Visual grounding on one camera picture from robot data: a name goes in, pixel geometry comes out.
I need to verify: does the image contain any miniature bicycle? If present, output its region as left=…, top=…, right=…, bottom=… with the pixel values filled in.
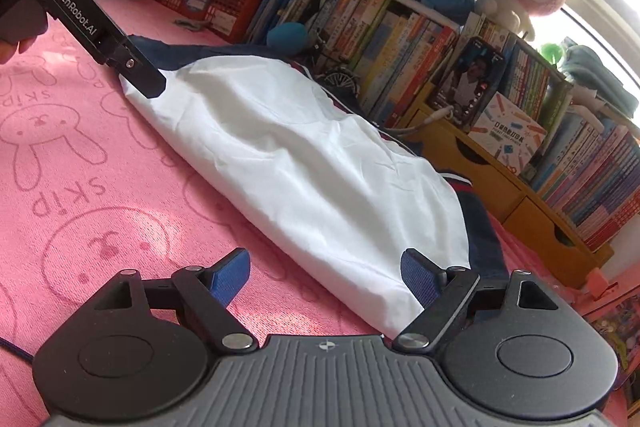
left=310, top=42, right=363, bottom=95

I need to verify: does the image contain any black smartphone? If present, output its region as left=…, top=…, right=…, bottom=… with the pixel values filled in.
left=440, top=37, right=506, bottom=128

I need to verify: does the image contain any blue plush ball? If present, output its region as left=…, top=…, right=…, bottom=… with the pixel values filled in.
left=266, top=22, right=308, bottom=55

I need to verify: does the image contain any pink rabbit-print blanket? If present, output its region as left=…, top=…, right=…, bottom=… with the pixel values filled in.
left=0, top=0, right=631, bottom=427

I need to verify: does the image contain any white printed box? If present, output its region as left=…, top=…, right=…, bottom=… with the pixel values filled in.
left=467, top=92, right=548, bottom=180

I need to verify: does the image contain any wooden drawer box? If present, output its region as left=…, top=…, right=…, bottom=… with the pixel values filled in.
left=405, top=104, right=616, bottom=290

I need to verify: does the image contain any dark cable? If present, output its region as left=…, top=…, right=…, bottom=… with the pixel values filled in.
left=0, top=337, right=36, bottom=365

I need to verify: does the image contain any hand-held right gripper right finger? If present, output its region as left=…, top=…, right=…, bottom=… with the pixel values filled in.
left=393, top=248, right=561, bottom=351

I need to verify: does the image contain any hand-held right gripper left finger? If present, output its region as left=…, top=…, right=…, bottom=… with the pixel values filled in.
left=92, top=248, right=259, bottom=353

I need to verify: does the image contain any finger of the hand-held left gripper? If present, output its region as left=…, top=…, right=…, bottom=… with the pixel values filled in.
left=107, top=47, right=167, bottom=99

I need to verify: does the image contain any row of books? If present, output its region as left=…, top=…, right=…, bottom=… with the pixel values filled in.
left=250, top=0, right=640, bottom=253

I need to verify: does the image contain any white and navy jacket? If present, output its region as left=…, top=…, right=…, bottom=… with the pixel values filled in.
left=120, top=34, right=508, bottom=335

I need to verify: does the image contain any stack of teal booklets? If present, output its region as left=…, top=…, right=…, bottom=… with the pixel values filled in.
left=560, top=44, right=640, bottom=108

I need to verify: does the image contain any person's left hand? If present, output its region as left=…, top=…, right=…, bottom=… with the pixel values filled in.
left=0, top=36, right=35, bottom=66

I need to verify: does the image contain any white charging cable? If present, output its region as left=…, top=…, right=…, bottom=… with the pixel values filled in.
left=400, top=104, right=461, bottom=135

